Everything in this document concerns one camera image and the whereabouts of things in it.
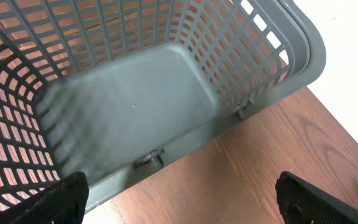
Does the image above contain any dark plastic mesh basket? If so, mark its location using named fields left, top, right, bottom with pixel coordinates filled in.
left=0, top=0, right=326, bottom=213

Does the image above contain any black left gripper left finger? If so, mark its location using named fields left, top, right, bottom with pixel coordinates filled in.
left=0, top=172, right=89, bottom=224

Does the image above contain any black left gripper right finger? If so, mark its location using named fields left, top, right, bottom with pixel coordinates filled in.
left=275, top=171, right=358, bottom=224

